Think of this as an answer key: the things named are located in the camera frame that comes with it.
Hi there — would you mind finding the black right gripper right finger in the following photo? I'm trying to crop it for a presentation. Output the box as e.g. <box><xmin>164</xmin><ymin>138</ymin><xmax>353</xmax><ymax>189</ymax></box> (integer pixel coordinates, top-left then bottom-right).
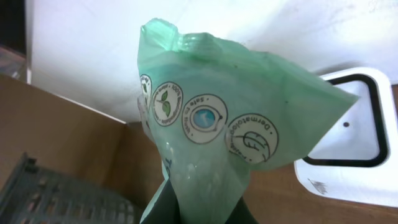
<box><xmin>225</xmin><ymin>197</ymin><xmax>258</xmax><ymax>224</ymax></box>

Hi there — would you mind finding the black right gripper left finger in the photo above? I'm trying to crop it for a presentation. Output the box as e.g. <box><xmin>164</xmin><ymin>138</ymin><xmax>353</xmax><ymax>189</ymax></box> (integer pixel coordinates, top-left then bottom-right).
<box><xmin>148</xmin><ymin>180</ymin><xmax>181</xmax><ymax>224</ymax></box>

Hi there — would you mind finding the mint green wipes pack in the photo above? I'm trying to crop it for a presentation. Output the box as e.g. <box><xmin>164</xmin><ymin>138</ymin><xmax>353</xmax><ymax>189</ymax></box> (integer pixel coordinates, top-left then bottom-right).
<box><xmin>137</xmin><ymin>19</ymin><xmax>358</xmax><ymax>223</ymax></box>

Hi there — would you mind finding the white barcode scanner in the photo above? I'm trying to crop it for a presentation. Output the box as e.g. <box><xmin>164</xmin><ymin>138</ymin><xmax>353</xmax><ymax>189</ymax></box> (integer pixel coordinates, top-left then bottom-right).
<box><xmin>294</xmin><ymin>67</ymin><xmax>397</xmax><ymax>207</ymax></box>

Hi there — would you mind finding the brown cardboard box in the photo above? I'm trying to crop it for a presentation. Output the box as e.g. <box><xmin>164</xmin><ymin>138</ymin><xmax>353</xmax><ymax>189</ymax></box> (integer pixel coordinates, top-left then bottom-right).
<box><xmin>0</xmin><ymin>73</ymin><xmax>128</xmax><ymax>190</ymax></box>

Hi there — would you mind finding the dark grey plastic basket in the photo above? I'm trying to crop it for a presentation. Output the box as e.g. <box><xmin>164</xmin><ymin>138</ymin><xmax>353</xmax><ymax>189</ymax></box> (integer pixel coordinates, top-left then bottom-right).
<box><xmin>1</xmin><ymin>154</ymin><xmax>142</xmax><ymax>224</ymax></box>

